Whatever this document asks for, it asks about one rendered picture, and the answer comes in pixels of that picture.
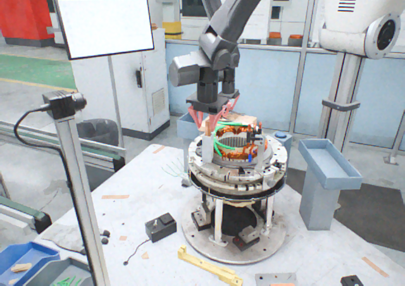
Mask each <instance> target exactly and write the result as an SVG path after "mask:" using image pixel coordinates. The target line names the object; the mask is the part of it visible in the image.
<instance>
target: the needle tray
mask: <svg viewBox="0 0 405 286"><path fill-rule="evenodd" d="M298 151H299V152H300V153H301V155H302V157H303V158H304V160H305V161H306V162H307V164H308V167H307V171H306V178H305V182H304V188H303V192H302V198H301V205H300V208H299V212H300V214H301V218H302V220H303V222H304V224H305V226H306V228H307V230H330V227H331V224H332V219H333V214H334V211H335V206H336V203H337V199H338V196H339V191H340V190H343V189H360V187H361V183H362V181H363V177H362V176H361V175H360V174H359V172H358V171H357V170H356V169H355V167H354V166H353V165H352V164H350V162H348V160H347V159H346V158H345V157H344V156H343V155H342V153H341V152H340V151H339V150H338V149H337V148H336V147H335V146H334V145H333V144H332V143H331V142H330V141H329V140H328V139H299V145H298Z"/></svg>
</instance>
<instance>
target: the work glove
mask: <svg viewBox="0 0 405 286"><path fill-rule="evenodd" d="M98 229H99V234H100V235H104V236H110V235H111V233H110V231H108V230H105V229H102V228H98ZM100 238H101V243H103V244H107V243H109V239H108V238H106V237H102V236H100ZM41 239H44V240H50V241H52V242H54V243H55V244H56V245H57V246H60V247H62V248H64V249H68V250H71V251H78V252H79V253H81V254H82V255H84V256H86V253H85V249H84V243H83V240H82V236H81V233H80V229H79V225H62V224H59V223H55V224H54V225H53V226H51V227H50V228H49V229H48V230H47V231H46V232H45V233H44V234H43V236H42V237H41Z"/></svg>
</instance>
